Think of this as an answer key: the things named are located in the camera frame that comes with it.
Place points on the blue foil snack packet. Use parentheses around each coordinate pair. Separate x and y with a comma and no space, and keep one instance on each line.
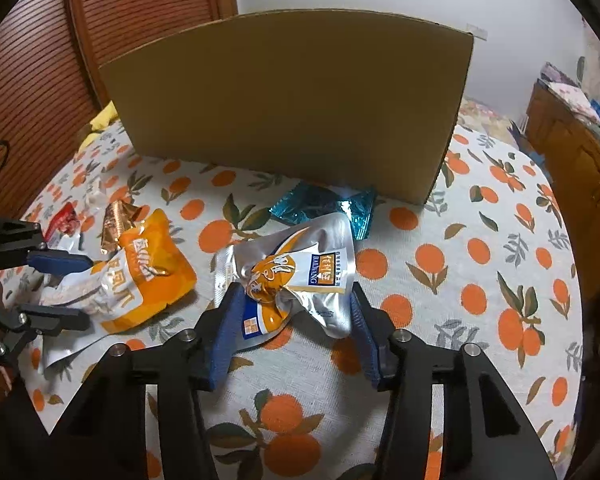
(306,202)

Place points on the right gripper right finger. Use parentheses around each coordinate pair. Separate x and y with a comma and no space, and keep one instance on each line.
(486,433)

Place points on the wooden louvre door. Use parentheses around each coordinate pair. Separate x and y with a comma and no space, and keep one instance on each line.
(51,53)

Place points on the small white candy packet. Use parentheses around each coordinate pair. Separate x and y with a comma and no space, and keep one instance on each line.
(95,195)

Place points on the red white snack pouch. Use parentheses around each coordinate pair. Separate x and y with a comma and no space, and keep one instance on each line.
(64,230)

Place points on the floral folded cloth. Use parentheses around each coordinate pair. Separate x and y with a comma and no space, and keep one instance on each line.
(576,100)

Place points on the brown cardboard box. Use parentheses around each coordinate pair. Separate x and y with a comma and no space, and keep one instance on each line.
(353,98)

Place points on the orange white snack pouch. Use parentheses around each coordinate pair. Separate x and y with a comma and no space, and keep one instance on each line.
(147,274)

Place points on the yellow cushion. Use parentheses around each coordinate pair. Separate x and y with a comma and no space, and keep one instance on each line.
(89,133)

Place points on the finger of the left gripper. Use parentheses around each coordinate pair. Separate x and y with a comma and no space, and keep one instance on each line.
(58,262)
(52,320)

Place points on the orange print tablecloth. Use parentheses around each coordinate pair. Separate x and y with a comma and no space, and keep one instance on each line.
(486,260)

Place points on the wooden sideboard cabinet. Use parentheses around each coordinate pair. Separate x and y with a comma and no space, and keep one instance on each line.
(572,157)

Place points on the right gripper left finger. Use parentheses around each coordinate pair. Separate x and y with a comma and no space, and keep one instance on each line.
(102,432)

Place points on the bronze foil snack packet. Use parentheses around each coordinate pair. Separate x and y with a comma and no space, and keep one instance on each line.
(119,217)

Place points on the silver orange snack pouch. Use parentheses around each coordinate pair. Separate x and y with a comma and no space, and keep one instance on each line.
(306,268)

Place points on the white wall switch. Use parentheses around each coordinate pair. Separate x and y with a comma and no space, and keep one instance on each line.
(477,32)

